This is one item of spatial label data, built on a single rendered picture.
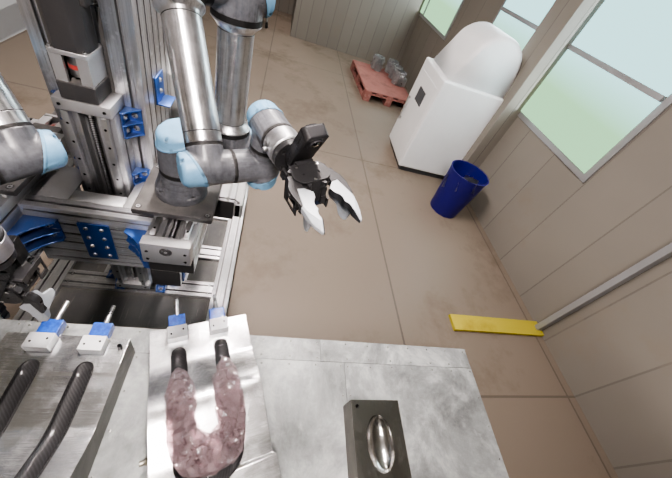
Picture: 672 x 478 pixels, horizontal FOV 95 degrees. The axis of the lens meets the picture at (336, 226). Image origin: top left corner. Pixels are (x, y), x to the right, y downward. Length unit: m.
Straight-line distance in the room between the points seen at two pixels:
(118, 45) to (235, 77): 0.33
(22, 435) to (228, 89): 0.87
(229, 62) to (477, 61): 2.75
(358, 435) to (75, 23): 1.21
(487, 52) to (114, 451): 3.40
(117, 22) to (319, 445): 1.21
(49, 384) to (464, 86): 3.32
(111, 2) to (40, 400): 0.92
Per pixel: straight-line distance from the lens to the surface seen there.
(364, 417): 1.01
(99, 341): 0.99
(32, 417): 1.00
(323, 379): 1.07
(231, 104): 0.92
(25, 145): 0.80
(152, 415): 0.92
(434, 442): 1.18
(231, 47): 0.87
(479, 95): 3.48
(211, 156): 0.69
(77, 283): 1.94
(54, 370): 1.02
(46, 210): 1.26
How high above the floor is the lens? 1.79
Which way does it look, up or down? 43 degrees down
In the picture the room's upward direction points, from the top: 24 degrees clockwise
